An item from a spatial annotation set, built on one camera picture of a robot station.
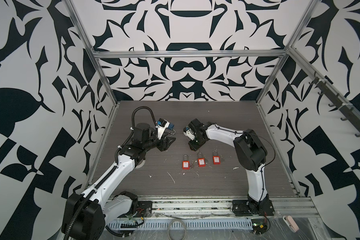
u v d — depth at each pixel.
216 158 0.90
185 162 0.89
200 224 0.71
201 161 0.89
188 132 0.89
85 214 0.40
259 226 0.71
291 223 0.69
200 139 0.75
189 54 0.92
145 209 0.73
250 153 0.53
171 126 1.05
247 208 0.74
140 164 0.87
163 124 0.68
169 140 0.70
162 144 0.69
